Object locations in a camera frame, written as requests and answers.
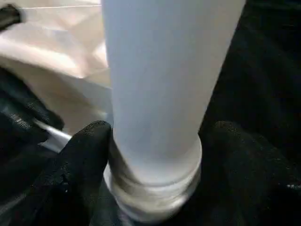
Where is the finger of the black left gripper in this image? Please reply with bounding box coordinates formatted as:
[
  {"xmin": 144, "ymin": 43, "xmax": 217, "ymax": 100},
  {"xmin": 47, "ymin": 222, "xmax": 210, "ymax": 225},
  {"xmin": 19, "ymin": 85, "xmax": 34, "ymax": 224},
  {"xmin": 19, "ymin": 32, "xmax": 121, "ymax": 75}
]
[
  {"xmin": 0, "ymin": 110, "xmax": 49, "ymax": 151},
  {"xmin": 0, "ymin": 68, "xmax": 65, "ymax": 129}
]

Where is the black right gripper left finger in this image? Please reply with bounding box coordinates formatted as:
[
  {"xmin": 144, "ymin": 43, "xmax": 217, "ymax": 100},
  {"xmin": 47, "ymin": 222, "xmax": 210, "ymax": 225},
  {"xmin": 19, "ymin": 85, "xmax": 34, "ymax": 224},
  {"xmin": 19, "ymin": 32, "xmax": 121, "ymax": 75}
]
[{"xmin": 30, "ymin": 120, "xmax": 112, "ymax": 226}]

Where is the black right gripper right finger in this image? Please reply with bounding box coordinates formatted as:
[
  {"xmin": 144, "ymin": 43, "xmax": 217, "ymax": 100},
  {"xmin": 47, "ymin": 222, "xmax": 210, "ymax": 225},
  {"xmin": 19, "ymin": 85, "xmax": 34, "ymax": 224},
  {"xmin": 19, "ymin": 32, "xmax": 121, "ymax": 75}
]
[{"xmin": 188, "ymin": 121, "xmax": 301, "ymax": 226}]

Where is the white plastic table top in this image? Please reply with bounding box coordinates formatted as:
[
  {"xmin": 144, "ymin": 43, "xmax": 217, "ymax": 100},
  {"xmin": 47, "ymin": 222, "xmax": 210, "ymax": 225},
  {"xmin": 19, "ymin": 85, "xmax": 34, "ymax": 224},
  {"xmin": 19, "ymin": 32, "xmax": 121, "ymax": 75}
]
[{"xmin": 0, "ymin": 0, "xmax": 113, "ymax": 153}]

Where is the black mat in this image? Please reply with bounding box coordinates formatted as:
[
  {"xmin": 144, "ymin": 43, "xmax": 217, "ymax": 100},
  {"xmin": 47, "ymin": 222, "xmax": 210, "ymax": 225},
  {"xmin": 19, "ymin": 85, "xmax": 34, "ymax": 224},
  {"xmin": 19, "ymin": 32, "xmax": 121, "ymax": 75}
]
[{"xmin": 0, "ymin": 0, "xmax": 301, "ymax": 226}]

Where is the white plastic table leg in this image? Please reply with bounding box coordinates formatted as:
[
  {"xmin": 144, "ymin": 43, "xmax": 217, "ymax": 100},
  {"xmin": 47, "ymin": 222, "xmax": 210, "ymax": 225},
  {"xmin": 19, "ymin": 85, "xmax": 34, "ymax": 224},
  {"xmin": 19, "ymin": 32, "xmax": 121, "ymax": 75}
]
[{"xmin": 102, "ymin": 0, "xmax": 246, "ymax": 222}]

